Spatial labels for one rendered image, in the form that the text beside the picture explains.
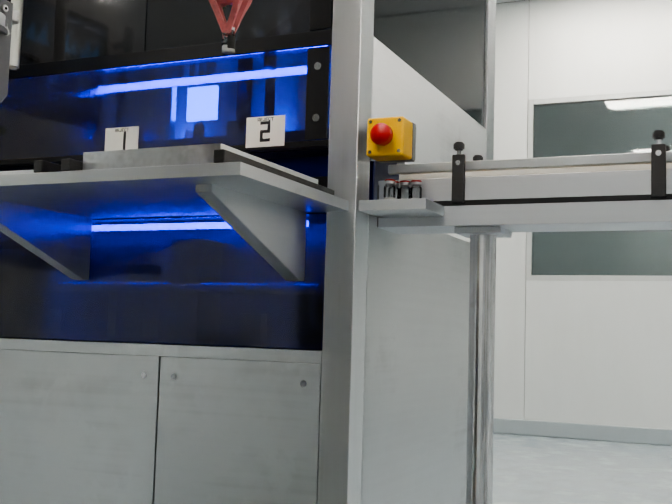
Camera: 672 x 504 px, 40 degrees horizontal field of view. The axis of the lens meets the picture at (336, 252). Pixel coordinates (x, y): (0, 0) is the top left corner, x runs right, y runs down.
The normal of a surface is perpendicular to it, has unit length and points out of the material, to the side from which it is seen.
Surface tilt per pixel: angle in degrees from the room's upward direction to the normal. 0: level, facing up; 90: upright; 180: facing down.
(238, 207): 90
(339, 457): 90
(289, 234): 90
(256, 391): 90
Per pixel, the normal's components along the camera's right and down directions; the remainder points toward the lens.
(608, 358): -0.40, -0.09
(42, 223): 0.91, 0.00
